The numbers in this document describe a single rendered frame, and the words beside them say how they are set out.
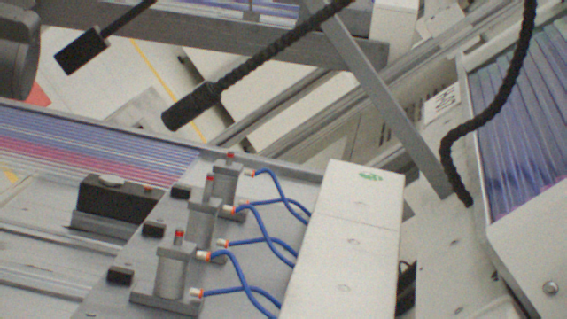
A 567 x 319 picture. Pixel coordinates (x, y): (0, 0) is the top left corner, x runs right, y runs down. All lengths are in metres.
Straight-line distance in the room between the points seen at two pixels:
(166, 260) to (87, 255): 0.25
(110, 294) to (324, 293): 0.15
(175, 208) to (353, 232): 0.16
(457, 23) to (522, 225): 1.43
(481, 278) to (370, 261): 0.20
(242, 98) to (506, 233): 4.88
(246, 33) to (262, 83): 3.36
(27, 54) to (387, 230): 0.34
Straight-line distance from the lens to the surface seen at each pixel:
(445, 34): 2.10
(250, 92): 5.54
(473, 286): 0.76
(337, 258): 0.94
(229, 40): 2.18
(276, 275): 0.94
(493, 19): 2.10
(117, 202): 1.11
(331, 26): 0.96
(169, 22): 2.19
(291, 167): 1.41
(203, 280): 0.90
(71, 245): 1.08
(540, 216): 0.69
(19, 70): 0.93
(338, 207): 1.07
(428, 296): 0.80
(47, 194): 1.21
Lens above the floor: 1.48
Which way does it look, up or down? 14 degrees down
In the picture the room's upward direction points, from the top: 56 degrees clockwise
